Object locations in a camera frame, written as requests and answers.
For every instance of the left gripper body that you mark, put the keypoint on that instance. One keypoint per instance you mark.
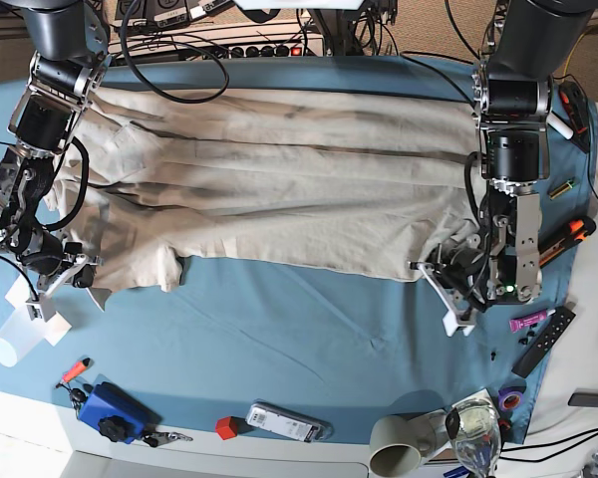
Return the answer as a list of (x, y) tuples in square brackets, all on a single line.
[(454, 269)]

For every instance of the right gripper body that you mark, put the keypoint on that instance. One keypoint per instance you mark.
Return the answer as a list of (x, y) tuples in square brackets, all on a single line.
[(56, 263)]

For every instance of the beige T-shirt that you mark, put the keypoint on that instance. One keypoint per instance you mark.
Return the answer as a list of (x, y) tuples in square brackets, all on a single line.
[(354, 184)]

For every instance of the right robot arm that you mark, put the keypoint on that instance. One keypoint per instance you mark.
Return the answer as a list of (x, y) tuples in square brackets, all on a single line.
[(71, 57)]

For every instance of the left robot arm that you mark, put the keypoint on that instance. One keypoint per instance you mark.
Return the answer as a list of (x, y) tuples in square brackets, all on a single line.
[(524, 43)]

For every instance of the white paper sheet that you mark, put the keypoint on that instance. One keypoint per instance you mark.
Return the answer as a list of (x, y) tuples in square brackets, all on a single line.
[(40, 314)]

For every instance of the purple glue tube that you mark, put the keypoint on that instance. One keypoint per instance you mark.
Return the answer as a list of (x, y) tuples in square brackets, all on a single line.
[(530, 320)]

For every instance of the translucent plastic cup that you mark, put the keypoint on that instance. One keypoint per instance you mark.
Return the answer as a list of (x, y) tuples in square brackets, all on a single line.
[(19, 335)]

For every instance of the orange small screwdriver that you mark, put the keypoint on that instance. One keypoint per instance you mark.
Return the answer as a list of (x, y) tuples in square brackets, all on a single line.
[(77, 369)]

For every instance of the black remote control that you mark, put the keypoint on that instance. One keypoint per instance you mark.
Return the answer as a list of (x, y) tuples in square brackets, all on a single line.
[(544, 342)]

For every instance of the orange black utility knife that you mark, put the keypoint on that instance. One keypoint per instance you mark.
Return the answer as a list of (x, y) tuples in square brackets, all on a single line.
[(564, 238)]

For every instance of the purple tape roll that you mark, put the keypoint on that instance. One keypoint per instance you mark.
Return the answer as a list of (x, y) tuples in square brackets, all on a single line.
[(509, 398)]

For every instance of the blue box with knob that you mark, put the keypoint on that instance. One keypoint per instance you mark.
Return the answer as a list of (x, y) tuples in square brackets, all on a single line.
[(114, 414)]

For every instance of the gold AA battery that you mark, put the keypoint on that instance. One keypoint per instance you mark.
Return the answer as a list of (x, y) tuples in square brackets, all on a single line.
[(562, 189)]

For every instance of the wine glass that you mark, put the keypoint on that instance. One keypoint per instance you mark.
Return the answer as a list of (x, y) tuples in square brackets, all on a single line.
[(474, 436)]

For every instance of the dark grey power adapter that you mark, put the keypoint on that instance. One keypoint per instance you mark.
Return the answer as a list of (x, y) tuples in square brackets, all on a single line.
[(586, 399)]

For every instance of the black keys with clip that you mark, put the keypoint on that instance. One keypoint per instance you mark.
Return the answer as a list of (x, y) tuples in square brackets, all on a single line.
[(155, 439)]

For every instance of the grey-green mug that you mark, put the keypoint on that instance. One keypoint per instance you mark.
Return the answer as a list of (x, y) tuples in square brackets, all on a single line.
[(399, 445)]

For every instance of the white marker pen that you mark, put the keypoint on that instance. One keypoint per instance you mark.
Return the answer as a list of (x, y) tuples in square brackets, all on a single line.
[(560, 126)]

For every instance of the red cube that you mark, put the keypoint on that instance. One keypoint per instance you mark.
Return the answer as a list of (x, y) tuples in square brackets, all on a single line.
[(227, 427)]

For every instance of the red black hand tool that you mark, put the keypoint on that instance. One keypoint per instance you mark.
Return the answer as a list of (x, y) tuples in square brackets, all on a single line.
[(576, 106)]

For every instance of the clear plastic packaged item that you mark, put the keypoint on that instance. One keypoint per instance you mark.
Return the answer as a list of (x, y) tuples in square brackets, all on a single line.
[(286, 423)]

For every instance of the black power strip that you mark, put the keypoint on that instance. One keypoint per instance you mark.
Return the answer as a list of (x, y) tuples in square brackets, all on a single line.
[(269, 50)]

